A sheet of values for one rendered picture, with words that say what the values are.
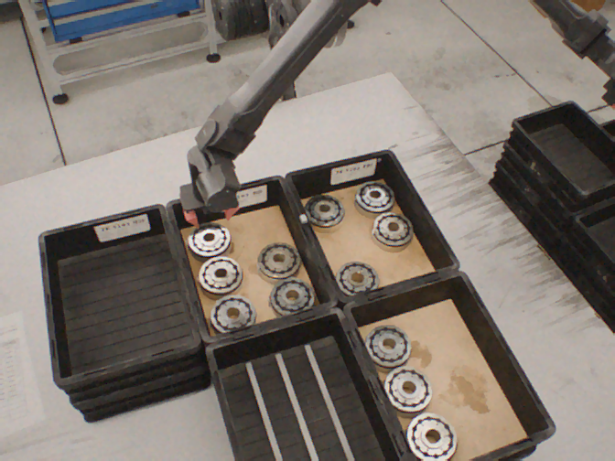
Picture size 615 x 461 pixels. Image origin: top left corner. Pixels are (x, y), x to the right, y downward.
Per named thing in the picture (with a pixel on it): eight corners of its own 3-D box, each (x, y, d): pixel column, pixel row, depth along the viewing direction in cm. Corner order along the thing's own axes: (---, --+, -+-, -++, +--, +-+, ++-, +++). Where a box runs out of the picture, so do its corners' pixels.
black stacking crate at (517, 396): (337, 331, 138) (341, 306, 129) (451, 295, 145) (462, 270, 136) (409, 501, 116) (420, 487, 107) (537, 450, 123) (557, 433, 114)
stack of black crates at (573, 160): (479, 198, 252) (510, 119, 216) (534, 178, 261) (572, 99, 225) (537, 271, 231) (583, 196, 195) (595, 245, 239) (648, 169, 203)
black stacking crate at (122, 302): (53, 262, 147) (38, 234, 137) (170, 232, 153) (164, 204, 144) (71, 409, 125) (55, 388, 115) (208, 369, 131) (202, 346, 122)
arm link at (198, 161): (211, 135, 110) (181, 144, 108) (224, 161, 106) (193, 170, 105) (214, 162, 115) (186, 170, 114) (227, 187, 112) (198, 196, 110)
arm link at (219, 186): (247, 127, 111) (210, 114, 104) (271, 169, 105) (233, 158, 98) (211, 173, 116) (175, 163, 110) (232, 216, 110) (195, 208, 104)
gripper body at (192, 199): (238, 204, 118) (235, 178, 112) (187, 216, 115) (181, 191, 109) (230, 180, 121) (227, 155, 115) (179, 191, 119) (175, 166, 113)
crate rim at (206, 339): (166, 208, 146) (164, 201, 144) (282, 179, 153) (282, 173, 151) (204, 349, 124) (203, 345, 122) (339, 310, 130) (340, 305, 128)
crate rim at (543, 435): (339, 310, 130) (340, 305, 128) (460, 273, 137) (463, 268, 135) (418, 490, 108) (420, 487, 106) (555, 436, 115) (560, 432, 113)
